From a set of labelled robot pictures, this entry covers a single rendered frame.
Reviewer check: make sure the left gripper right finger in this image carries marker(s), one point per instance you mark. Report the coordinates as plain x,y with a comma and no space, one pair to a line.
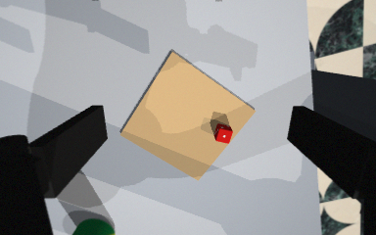
345,156

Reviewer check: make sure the red die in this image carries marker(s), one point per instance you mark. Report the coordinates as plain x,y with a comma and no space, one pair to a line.
223,133

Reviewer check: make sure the green soda can with yellow stripes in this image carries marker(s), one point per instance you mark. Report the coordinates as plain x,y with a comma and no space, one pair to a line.
94,226

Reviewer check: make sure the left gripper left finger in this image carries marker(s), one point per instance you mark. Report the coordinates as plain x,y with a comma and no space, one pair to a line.
56,157

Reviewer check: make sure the tan square mat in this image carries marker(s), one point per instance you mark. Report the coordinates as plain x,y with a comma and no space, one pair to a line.
177,117

